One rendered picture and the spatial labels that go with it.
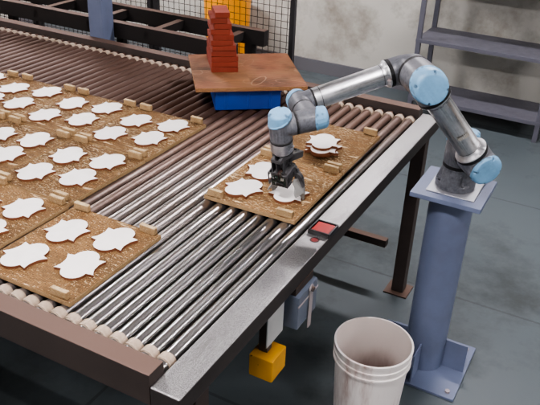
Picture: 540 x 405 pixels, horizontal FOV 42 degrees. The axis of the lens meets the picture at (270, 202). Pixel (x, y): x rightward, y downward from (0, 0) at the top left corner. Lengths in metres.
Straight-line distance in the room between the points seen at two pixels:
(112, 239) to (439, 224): 1.27
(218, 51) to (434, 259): 1.35
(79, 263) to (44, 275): 0.10
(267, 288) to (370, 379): 0.78
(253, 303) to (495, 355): 1.68
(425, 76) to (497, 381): 1.51
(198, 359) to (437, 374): 1.62
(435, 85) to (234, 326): 1.00
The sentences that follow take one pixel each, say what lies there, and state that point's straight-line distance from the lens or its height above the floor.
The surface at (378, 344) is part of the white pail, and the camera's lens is 2.92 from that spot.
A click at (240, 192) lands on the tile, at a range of 2.44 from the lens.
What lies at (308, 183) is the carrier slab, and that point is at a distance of 2.55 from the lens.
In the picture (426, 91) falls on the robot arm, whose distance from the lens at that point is 2.31.
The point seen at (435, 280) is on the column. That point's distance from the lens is 2.93.
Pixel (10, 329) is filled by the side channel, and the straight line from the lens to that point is 1.98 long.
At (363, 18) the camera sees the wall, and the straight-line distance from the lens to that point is 6.45.
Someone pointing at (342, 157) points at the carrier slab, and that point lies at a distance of 2.78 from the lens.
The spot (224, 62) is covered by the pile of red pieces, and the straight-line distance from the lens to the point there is 3.33.
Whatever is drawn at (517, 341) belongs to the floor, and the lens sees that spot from 3.53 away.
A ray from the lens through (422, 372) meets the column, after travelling 3.20.
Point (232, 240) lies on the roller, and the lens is 2.23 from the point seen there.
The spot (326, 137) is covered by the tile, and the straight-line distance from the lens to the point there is 2.82.
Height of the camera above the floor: 2.09
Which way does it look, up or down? 29 degrees down
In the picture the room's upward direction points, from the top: 3 degrees clockwise
